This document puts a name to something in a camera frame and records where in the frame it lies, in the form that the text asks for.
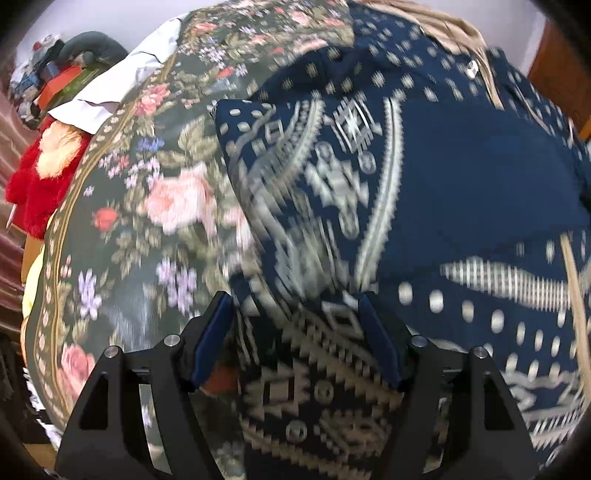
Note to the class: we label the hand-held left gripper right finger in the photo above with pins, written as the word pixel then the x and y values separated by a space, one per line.
pixel 379 344

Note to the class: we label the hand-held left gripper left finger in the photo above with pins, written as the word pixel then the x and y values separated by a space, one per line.
pixel 211 344

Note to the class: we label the navy patterned garment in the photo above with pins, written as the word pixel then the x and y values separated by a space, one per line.
pixel 452 184

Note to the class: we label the floral bedspread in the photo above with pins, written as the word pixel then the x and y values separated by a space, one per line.
pixel 152 221

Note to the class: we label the yellow cloth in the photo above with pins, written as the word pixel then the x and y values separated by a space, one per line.
pixel 32 277

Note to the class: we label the red plush toy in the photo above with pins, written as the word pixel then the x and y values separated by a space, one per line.
pixel 41 180

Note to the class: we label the white sheet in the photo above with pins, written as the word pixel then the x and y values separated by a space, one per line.
pixel 138 64

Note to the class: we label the orange box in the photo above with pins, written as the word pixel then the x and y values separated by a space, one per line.
pixel 57 85

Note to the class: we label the grey cushion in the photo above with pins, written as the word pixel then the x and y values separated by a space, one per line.
pixel 92 46

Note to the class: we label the wooden furniture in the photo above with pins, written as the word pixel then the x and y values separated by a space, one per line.
pixel 561 78

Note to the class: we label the beige cloth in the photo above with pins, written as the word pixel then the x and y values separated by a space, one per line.
pixel 443 23

